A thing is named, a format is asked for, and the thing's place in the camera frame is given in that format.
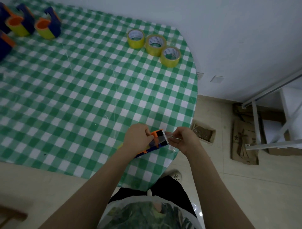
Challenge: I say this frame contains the brown cardboard box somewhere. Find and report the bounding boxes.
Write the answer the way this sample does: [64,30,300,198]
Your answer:
[266,131,302,156]

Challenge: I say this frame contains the person's left forearm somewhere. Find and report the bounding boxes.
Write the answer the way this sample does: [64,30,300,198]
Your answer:
[38,148,136,229]

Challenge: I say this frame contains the clear tape strip end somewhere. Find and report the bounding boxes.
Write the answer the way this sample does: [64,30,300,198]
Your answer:
[163,132,177,145]

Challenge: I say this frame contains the small open cardboard box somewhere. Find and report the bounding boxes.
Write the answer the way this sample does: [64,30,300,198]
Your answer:
[190,120,217,144]

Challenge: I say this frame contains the person's right hand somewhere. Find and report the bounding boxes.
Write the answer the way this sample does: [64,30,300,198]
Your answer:
[168,127,204,156]

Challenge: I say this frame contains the person's white printed shirt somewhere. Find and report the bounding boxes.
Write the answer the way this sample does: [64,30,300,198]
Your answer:
[97,195,198,229]

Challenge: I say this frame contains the blue dispenser with yellow roll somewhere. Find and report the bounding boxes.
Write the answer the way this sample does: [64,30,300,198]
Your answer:
[34,6,62,40]
[5,3,36,37]

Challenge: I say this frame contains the flat printed cardboard sheet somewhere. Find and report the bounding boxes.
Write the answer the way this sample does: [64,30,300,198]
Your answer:
[231,120,259,165]

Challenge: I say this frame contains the white panel board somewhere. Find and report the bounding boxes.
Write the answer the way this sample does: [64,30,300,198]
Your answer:
[261,87,302,145]

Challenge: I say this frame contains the person's left hand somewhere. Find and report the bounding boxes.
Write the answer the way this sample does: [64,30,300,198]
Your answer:
[122,124,155,156]

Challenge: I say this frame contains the white metal rack frame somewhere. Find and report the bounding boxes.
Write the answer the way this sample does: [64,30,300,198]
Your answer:
[241,68,302,151]

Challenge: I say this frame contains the white perforated clog shoe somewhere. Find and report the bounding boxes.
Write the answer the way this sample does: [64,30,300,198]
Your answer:
[164,170,183,182]

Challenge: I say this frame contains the person's right forearm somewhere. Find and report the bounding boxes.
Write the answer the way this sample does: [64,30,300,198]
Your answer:
[182,146,256,229]

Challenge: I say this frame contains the yellow packing tape roll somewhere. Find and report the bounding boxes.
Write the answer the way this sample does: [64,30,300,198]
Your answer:
[127,29,145,49]
[145,34,167,56]
[160,46,182,68]

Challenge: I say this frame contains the person's black trousers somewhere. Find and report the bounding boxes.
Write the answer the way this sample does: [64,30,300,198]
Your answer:
[108,176,198,218]

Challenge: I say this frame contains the blue orange tape dispenser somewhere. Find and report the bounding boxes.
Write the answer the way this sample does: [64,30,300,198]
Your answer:
[0,30,16,62]
[118,129,171,159]
[0,2,12,34]

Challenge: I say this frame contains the green white checkered tablecloth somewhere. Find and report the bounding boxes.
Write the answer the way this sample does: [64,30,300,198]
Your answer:
[0,0,199,192]

